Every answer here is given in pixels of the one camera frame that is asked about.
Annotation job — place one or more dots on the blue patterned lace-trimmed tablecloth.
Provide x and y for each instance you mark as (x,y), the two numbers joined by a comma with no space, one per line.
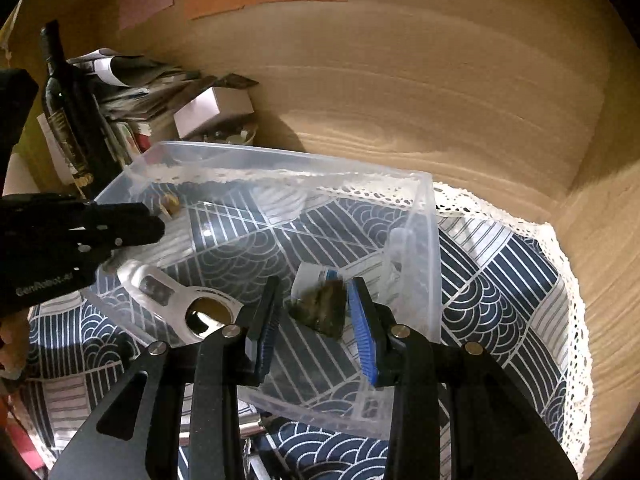
(500,285)

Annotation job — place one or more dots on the dark wine bottle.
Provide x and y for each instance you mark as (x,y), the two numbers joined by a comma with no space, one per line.
(75,125)

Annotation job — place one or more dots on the person's left hand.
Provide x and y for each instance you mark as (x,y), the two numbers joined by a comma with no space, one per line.
(9,342)

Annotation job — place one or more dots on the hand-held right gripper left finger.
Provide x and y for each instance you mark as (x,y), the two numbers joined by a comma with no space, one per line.
(266,330)

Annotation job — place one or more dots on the clear plastic storage box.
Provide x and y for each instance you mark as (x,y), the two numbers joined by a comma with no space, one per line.
(280,260)

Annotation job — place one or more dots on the small dark packet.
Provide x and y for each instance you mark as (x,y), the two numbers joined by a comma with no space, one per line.
(320,307)

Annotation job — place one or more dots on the small brass object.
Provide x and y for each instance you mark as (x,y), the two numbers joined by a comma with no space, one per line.
(170,205)

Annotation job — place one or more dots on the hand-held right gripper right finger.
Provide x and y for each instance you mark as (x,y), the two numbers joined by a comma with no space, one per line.
(361,330)

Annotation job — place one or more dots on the white cardboard box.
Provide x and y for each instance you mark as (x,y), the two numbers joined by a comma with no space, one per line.
(214,108)

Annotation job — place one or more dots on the silver bottle opener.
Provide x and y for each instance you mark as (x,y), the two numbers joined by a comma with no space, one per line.
(175,305)

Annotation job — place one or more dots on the bowl of small items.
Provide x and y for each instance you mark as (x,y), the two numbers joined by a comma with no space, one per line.
(227,135)

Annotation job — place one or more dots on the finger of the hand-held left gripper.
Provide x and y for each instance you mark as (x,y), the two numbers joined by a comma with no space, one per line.
(127,227)

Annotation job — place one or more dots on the stack of magazines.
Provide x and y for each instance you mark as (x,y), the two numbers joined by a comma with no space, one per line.
(130,95)

